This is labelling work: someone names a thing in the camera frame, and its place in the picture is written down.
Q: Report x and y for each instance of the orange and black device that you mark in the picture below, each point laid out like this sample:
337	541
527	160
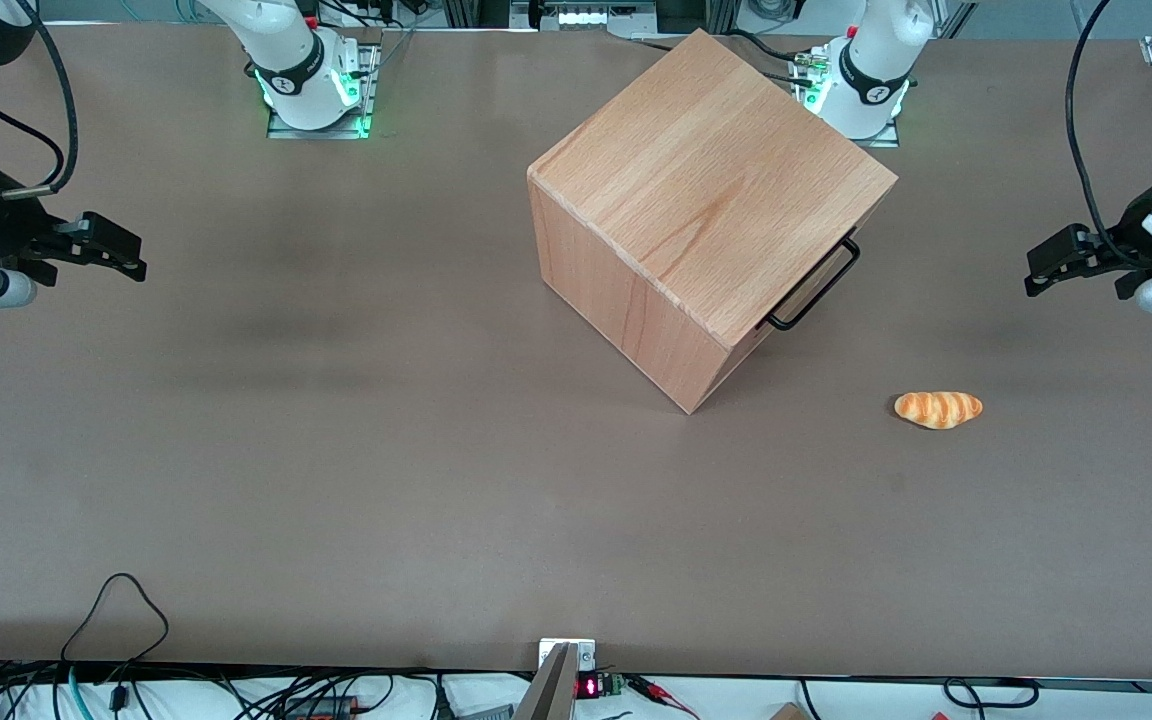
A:
321	707

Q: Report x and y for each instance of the light wooden drawer cabinet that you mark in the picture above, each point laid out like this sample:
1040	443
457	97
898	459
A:
696	190

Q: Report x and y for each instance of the toy bread roll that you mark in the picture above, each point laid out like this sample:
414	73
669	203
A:
938	408

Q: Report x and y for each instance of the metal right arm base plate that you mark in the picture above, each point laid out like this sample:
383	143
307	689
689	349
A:
372	80

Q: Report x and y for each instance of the silver camera mount bracket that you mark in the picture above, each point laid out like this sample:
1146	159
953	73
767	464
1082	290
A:
558	680

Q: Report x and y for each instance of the brown cardboard piece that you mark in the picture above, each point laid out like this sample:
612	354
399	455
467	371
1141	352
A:
788	712

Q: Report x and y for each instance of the red and black clip leads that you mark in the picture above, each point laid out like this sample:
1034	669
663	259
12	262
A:
661	695

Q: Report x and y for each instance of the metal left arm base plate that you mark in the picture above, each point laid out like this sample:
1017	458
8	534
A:
886	138

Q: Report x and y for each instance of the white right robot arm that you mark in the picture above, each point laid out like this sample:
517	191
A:
286	55

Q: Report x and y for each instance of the red digit display module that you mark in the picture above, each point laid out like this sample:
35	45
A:
591	687

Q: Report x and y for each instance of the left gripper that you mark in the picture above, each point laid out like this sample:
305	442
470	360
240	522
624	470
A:
1128	237

